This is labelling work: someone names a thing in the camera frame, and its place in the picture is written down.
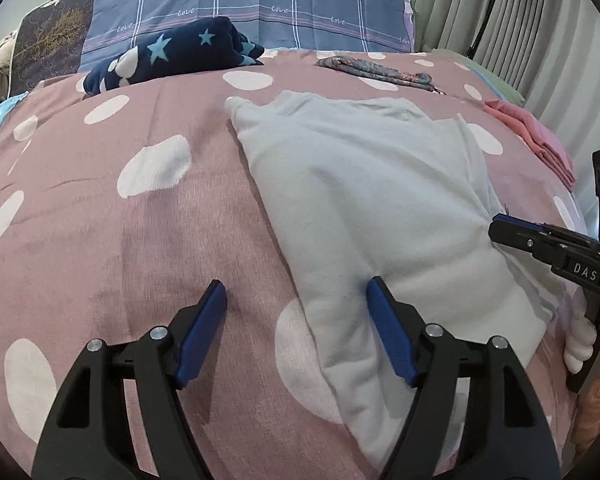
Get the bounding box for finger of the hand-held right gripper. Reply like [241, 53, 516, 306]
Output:
[488, 213, 600, 273]

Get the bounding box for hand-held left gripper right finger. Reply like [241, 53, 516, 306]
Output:
[366, 276, 563, 480]

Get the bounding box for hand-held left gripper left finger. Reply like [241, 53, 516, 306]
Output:
[31, 280, 228, 480]

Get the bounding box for pale grey-green small garment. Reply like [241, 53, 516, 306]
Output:
[225, 91, 566, 468]

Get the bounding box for pink folded clothes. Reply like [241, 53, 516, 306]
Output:
[482, 99, 578, 191]

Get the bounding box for person's right hand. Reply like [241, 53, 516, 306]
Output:
[562, 287, 600, 375]

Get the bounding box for pink polka dot bed sheet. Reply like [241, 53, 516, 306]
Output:
[0, 47, 600, 480]

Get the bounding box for pale green sheet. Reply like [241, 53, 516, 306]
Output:
[432, 49, 526, 106]

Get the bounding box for grey curtain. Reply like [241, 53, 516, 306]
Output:
[410, 0, 600, 161]

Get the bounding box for floral patterned cloth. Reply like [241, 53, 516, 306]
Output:
[314, 55, 446, 96]

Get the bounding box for black floor lamp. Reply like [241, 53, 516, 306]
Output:
[465, 0, 523, 58]

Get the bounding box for navy star paw blanket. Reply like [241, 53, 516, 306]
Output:
[82, 16, 266, 96]

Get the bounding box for blue plaid pillow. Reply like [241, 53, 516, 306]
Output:
[77, 0, 416, 73]

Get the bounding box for dark tree print pillow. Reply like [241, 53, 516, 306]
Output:
[7, 0, 103, 98]

